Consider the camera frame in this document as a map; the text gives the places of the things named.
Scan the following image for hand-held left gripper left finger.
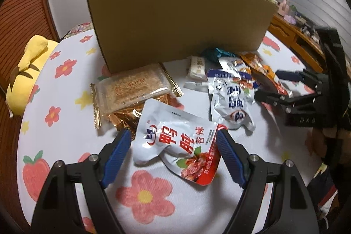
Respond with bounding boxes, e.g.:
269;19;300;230
31;128;132;234

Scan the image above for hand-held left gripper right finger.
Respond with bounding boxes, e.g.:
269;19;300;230
215;128;320;234

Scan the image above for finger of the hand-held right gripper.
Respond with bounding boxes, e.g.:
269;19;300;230
254;91;319;114
275;69;321;92

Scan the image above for orange snack packet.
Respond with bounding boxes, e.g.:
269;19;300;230
238;52;276;79

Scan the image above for white blue-print snack pouch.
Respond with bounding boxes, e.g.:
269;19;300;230
207;68;257;132

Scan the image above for gold foil snack packet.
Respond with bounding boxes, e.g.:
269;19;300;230
108;94;179;141

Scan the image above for white orange-print snack pouch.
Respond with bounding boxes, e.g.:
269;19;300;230
219;56;261;90

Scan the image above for white red-label snack pouch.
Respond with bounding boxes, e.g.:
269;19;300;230
133;98;228;186

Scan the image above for clear cracker packet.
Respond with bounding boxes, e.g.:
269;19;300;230
90;63;184;129

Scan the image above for teal snack packet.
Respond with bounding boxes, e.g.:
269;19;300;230
201;47;236;62

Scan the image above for small white snack packet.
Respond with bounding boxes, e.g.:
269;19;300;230
184;56;209;89

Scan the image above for brown cardboard box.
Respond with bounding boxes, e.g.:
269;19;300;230
86;0;279;74

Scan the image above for wooden cabinet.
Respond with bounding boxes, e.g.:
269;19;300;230
267;13;330;73

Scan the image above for cluttered small bottles and boxes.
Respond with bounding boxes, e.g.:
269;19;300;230
244;0;317;33

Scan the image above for white floral strawberry blanket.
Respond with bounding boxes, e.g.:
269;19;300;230
15;23;330;234

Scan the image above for person's dark printed clothing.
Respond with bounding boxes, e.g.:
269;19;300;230
306;128;351;226

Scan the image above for yellow plush toy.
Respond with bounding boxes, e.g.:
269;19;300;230
5;35;59;118

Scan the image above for beige floral quilt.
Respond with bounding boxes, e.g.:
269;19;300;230
59;22;94;40

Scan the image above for brown louvred wardrobe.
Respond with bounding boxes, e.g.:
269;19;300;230
0;0;59;103

